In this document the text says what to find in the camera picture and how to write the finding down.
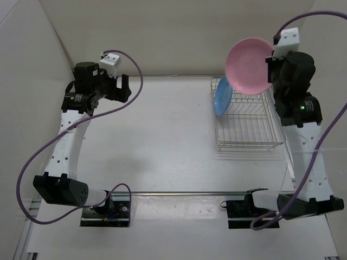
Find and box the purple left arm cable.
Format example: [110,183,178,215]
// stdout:
[16,49,144,225]

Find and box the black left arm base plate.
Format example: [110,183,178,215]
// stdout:
[80,194,131,228]

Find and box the chrome wire dish rack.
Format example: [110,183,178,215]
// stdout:
[210,77,285,152]

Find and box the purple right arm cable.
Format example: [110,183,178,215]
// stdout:
[250,10,347,231]

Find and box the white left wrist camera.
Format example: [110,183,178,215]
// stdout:
[98,53,121,79]

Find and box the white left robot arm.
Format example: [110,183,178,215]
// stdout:
[33,58,131,217]

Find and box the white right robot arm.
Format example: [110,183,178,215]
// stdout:
[243,51,346,222]

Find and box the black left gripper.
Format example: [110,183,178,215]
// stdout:
[92,66,131,103]

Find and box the pink plastic plate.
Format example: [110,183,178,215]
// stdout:
[226,37,273,95]

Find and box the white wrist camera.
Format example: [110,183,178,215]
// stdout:
[98,53,121,79]
[272,28,299,60]

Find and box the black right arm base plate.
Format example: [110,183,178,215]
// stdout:
[220,200,269,230]

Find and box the blue plastic plate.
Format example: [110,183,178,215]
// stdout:
[214,76,233,115]

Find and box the aluminium front table rail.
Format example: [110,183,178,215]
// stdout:
[111,191,250,196]

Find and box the white cable tie right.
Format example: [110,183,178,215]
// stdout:
[291,148,347,154]

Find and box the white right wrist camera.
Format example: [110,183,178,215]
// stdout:
[272,28,299,60]

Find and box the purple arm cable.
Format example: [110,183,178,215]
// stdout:
[250,10,347,231]
[16,49,144,225]

